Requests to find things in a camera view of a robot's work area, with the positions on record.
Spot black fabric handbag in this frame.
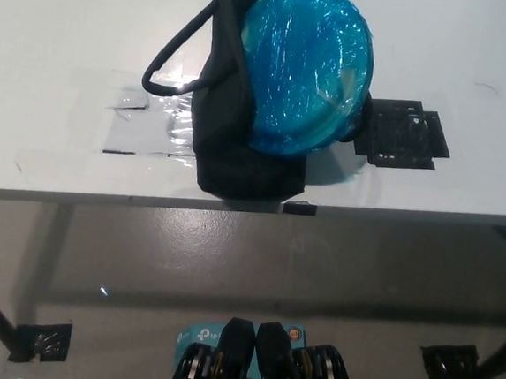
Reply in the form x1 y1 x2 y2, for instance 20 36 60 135
132 0 384 212

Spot black floor tape patch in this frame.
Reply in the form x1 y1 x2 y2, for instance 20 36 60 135
7 318 73 368
417 340 488 379

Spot blue plate stack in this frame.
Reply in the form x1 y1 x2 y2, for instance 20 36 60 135
229 0 381 166

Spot teal tp-link box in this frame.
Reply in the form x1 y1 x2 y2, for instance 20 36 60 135
173 315 311 379

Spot large black tape patch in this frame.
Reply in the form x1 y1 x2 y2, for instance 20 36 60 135
351 95 457 174

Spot clear tape sheet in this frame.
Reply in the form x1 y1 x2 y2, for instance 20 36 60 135
15 59 203 177

